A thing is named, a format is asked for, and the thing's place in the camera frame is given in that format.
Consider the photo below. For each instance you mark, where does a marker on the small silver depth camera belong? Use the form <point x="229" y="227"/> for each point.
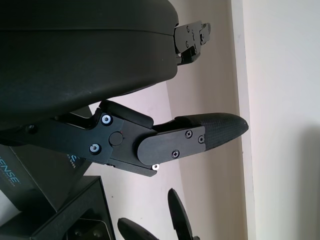
<point x="97" y="228"/>

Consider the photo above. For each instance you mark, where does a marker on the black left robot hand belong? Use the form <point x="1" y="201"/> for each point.
<point x="75" y="62"/>

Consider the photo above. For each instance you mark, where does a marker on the black RealSense box lid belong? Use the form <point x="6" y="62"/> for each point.
<point x="47" y="175"/>

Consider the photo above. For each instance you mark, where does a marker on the black open camera box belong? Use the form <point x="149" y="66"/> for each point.
<point x="82" y="200"/>

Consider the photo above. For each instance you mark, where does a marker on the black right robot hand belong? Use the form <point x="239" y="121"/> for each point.
<point x="177" y="212"/>

